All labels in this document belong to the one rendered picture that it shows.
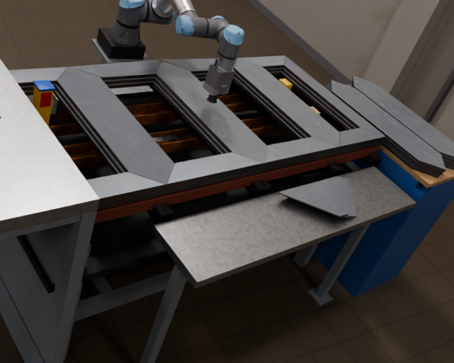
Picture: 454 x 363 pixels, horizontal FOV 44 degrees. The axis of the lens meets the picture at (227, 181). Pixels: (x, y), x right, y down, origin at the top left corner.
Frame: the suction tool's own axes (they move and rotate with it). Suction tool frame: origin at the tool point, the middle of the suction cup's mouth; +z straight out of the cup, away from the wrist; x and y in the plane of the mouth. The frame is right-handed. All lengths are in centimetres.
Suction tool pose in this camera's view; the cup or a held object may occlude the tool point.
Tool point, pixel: (212, 100)
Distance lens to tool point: 230.3
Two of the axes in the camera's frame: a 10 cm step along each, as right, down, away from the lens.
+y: 7.4, -2.0, 6.4
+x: -6.0, -6.2, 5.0
